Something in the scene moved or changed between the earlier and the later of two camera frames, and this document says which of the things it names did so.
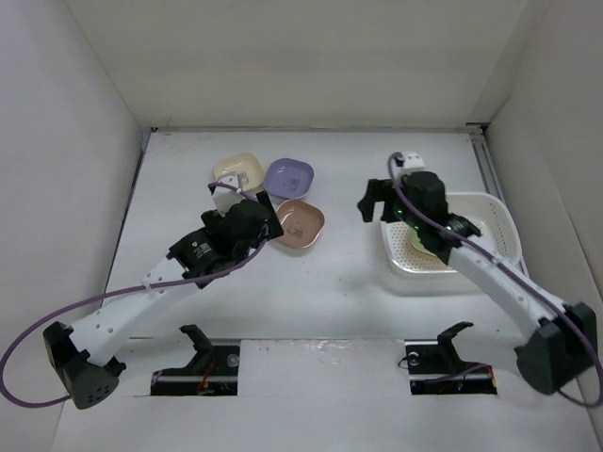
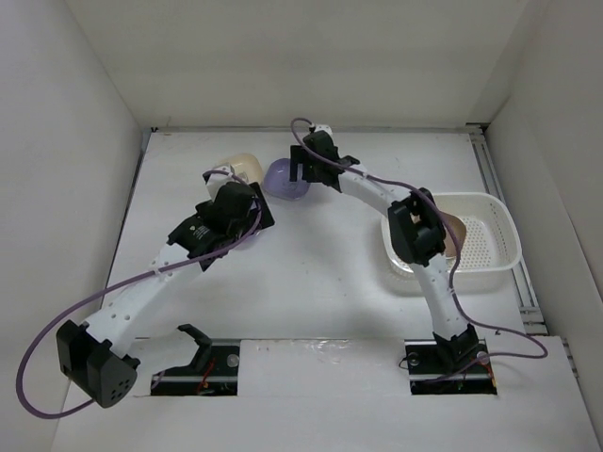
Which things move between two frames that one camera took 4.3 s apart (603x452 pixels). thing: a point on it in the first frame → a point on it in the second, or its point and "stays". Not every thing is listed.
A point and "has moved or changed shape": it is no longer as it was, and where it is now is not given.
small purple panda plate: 288,178 stays
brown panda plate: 301,222 has moved or changed shape
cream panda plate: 240,163 stays
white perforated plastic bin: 488,213 stays
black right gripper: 377,191 → 300,154
